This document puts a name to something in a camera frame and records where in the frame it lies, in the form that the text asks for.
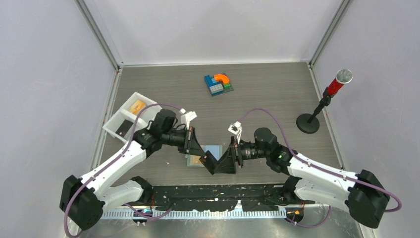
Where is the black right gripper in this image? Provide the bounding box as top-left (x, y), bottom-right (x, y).
top-left (215, 137), bottom-right (269, 175)

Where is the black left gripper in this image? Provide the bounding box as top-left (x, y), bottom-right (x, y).
top-left (161, 125), bottom-right (205, 156)

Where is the black credit card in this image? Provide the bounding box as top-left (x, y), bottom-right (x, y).
top-left (199, 150), bottom-right (218, 175)

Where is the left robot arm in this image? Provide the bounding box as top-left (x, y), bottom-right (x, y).
top-left (59, 109), bottom-right (205, 231)

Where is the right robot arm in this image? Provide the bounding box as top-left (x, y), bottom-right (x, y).
top-left (206, 127), bottom-right (390, 229)

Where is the orange card in holder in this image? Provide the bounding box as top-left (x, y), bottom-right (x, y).
top-left (190, 156), bottom-right (203, 166)

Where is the orange card stack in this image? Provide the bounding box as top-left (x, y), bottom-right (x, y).
top-left (128, 100), bottom-right (146, 115)

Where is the black card in tray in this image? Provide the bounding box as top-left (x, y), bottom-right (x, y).
top-left (115, 119), bottom-right (133, 137)

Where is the colourful toy block set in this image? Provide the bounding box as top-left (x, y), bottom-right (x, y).
top-left (204, 73), bottom-right (234, 97)

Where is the white two-compartment tray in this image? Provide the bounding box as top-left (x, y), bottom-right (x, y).
top-left (103, 92), bottom-right (162, 144)

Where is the red microphone on stand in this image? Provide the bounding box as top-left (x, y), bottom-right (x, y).
top-left (296, 69), bottom-right (353, 134)

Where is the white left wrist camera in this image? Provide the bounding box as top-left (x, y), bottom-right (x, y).
top-left (179, 108), bottom-right (197, 129)

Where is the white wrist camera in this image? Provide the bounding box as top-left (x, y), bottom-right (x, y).
top-left (179, 108), bottom-right (197, 129)
top-left (228, 121), bottom-right (242, 144)

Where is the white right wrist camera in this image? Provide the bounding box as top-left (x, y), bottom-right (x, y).
top-left (228, 121), bottom-right (242, 144)

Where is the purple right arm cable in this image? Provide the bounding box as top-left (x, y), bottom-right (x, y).
top-left (233, 108), bottom-right (403, 229)

